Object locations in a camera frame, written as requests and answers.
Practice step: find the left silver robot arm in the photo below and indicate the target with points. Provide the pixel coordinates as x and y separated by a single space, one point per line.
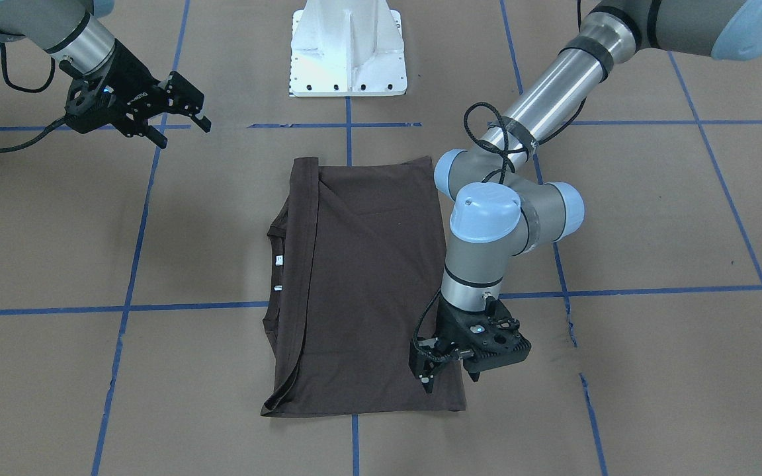
498 215

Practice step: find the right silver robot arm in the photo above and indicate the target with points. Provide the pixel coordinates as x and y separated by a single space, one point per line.
70 32

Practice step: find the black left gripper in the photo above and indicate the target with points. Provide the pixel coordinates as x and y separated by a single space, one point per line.
448 326

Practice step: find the white camera mast base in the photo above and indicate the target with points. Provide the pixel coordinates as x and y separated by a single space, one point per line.
347 49

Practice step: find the dark brown t-shirt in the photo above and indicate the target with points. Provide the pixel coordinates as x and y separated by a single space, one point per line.
358 252

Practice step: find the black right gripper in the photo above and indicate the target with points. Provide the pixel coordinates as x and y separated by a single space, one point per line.
127 78

